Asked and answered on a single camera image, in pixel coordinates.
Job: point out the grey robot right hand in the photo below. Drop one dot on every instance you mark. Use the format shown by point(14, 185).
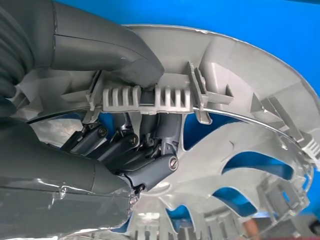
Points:
point(50, 205)

